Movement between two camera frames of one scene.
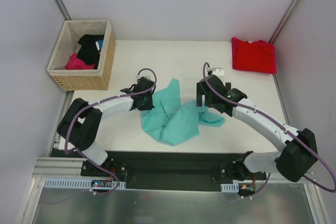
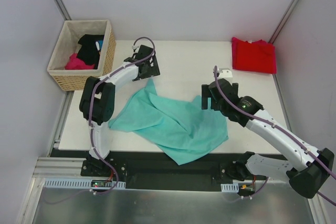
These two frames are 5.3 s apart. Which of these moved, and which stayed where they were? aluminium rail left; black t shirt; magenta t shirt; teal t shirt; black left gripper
Moved: black left gripper; teal t shirt
Stayed: aluminium rail left; black t shirt; magenta t shirt
